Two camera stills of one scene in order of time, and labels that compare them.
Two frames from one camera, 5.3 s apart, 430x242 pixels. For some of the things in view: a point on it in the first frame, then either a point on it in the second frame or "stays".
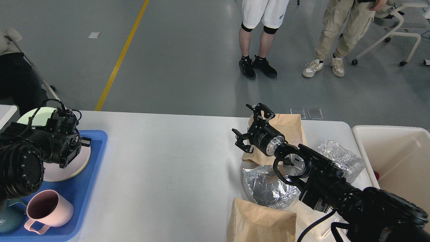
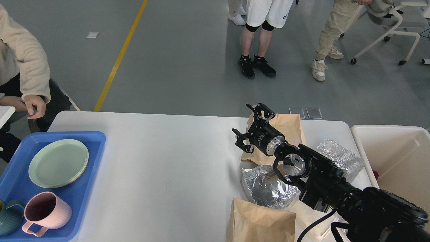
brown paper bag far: (289, 125) stays
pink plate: (53, 172) -> (85, 166)
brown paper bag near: (251, 222) stays
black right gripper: (265, 138) stays
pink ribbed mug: (48, 207) stays
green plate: (40, 118) -> (58, 163)
